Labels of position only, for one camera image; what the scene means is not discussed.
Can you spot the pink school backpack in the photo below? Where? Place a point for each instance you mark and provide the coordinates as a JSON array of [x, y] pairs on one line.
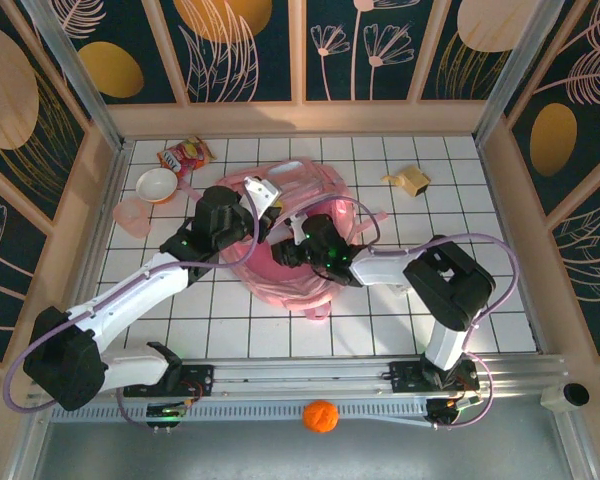
[[280, 287]]

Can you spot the small tan box toy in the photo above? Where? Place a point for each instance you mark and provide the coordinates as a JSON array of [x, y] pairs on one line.
[[412, 181]]

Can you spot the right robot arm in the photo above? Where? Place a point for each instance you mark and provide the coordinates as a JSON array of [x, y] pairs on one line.
[[450, 280]]

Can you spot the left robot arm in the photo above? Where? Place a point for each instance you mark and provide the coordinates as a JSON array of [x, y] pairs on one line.
[[65, 365]]

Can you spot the red yellow snack packet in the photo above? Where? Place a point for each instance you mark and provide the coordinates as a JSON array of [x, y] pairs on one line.
[[185, 156]]

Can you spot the white bowl orange outside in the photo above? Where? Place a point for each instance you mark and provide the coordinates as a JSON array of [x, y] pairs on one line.
[[156, 185]]

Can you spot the translucent pink plastic cup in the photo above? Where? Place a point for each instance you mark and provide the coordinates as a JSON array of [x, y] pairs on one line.
[[132, 217]]

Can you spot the orange ball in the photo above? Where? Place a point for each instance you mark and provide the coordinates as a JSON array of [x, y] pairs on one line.
[[320, 416]]

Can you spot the small controller board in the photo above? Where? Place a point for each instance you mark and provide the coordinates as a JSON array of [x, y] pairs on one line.
[[445, 410], [165, 412]]

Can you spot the grey box black cap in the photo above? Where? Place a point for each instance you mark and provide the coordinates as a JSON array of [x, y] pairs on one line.
[[577, 395]]

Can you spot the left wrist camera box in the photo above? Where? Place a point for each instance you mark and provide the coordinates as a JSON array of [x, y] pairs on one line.
[[260, 192]]

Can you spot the aluminium mounting rail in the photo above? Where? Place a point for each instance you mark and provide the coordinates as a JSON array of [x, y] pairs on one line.
[[300, 375]]

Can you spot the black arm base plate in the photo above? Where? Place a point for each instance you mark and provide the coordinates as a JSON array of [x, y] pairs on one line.
[[200, 380], [405, 377]]

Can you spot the aluminium frame post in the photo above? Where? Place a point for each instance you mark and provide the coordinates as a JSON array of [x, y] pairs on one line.
[[515, 75], [77, 75]]

